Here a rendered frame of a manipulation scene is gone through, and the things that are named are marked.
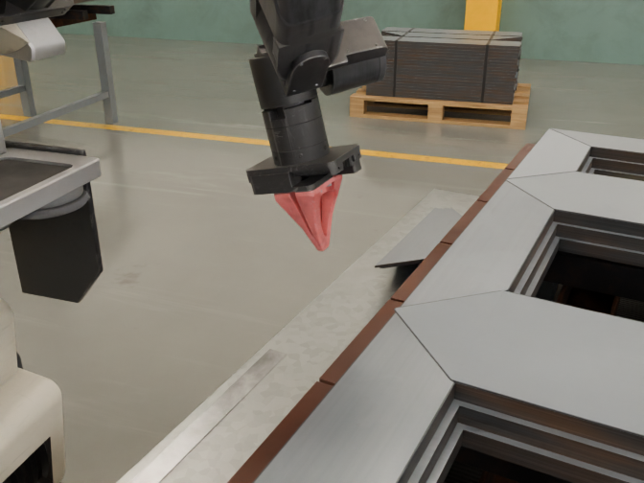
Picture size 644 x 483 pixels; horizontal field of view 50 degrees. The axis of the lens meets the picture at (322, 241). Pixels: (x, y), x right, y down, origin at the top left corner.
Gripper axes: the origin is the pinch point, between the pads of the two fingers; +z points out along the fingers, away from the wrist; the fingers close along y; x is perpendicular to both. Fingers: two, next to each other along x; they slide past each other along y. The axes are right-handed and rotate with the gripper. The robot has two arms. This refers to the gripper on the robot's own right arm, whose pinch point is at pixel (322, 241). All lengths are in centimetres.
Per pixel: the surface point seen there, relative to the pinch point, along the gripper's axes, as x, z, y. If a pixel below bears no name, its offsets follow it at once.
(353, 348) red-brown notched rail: 3.0, 10.9, -2.6
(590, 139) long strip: -73, 10, -16
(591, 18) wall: -678, 43, 64
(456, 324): 0.8, 8.9, -13.4
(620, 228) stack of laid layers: -34.8, 13.3, -24.5
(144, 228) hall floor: -155, 51, 186
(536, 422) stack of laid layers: 9.7, 12.9, -22.3
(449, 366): 7.9, 9.2, -14.9
